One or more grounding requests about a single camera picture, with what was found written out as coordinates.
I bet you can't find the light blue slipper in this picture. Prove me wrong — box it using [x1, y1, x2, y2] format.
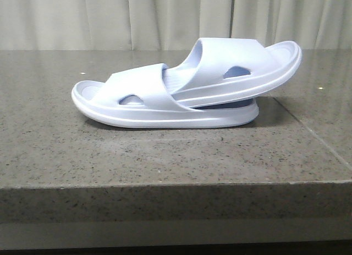
[71, 63, 259, 128]
[163, 37, 302, 107]

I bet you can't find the beige pleated curtain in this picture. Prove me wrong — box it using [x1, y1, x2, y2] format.
[1, 0, 351, 50]

